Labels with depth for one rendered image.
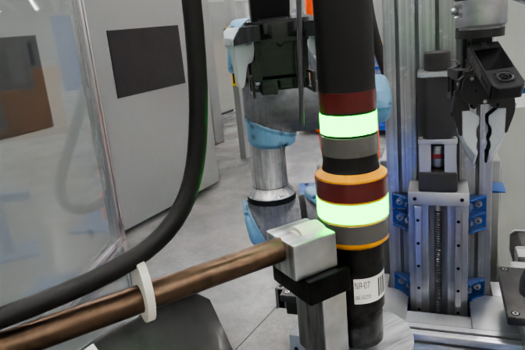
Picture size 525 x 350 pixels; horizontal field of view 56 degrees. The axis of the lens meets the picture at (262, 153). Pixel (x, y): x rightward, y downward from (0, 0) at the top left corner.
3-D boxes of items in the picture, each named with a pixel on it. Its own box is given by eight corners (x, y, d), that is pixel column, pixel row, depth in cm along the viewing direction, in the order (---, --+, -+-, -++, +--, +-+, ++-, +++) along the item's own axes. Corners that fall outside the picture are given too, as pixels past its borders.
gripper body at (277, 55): (320, 92, 54) (301, 80, 66) (315, 10, 52) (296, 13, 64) (251, 99, 54) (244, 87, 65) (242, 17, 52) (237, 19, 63)
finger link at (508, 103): (512, 130, 80) (510, 75, 78) (516, 131, 78) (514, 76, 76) (481, 133, 80) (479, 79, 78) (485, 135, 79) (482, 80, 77)
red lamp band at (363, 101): (344, 117, 27) (342, 94, 27) (307, 111, 30) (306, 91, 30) (389, 107, 29) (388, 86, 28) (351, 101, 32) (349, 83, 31)
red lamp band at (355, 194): (347, 210, 28) (346, 190, 27) (301, 191, 31) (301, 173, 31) (403, 191, 30) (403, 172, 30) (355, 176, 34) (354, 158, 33)
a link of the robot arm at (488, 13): (516, -5, 72) (458, 1, 73) (515, 28, 73) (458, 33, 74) (496, -2, 79) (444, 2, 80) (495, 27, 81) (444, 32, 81)
